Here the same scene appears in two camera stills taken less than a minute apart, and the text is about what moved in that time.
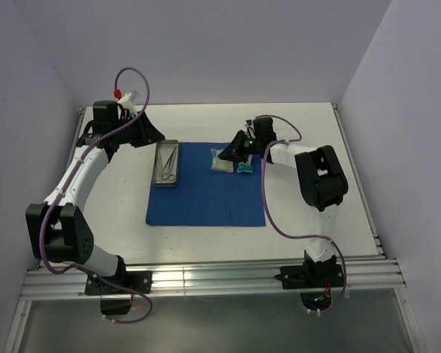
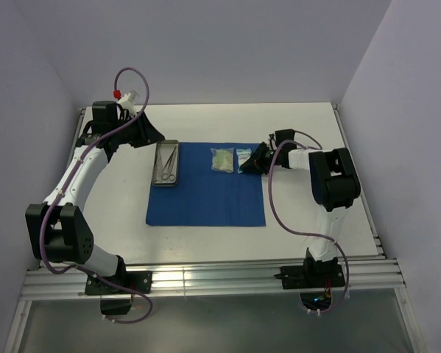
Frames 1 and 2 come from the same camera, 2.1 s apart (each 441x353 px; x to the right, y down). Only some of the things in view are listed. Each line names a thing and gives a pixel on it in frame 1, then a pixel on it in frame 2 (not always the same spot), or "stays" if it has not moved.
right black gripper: [238, 144] -> [261, 159]
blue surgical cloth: [205, 197] stays
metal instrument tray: [166, 163] stays
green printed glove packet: [219, 164] stays
